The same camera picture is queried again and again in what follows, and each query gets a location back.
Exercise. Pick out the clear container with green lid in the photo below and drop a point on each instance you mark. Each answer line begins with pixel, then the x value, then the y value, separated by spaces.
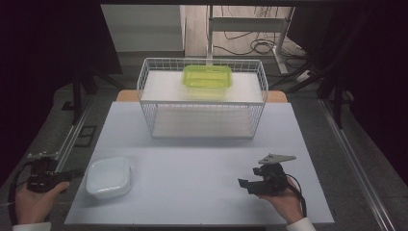
pixel 207 77

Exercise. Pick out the person's left hand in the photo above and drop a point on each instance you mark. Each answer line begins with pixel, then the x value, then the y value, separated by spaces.
pixel 32 205

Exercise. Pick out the person's right hand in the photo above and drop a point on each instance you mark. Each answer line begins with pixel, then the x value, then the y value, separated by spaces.
pixel 285 203

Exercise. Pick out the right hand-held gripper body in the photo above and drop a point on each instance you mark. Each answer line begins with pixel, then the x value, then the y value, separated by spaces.
pixel 272 179

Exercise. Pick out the black stand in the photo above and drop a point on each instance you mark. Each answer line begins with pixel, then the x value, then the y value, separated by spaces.
pixel 77 96
pixel 336 96

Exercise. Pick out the wooden table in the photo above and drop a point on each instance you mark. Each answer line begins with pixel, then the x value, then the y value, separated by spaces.
pixel 126 96

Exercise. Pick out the white plastic container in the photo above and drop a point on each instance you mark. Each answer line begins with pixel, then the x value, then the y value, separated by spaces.
pixel 109 176

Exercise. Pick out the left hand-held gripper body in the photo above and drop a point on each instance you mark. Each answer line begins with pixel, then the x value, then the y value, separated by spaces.
pixel 43 179

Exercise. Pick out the white metal desk frame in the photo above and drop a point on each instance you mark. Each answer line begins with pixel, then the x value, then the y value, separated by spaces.
pixel 247 24

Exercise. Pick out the white cabinet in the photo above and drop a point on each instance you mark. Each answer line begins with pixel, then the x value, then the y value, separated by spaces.
pixel 144 29

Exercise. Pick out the aluminium rail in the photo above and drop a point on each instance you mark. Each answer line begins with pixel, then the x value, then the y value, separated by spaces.
pixel 352 166
pixel 77 128

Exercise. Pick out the white power strip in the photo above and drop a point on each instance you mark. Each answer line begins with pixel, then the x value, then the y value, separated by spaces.
pixel 304 75

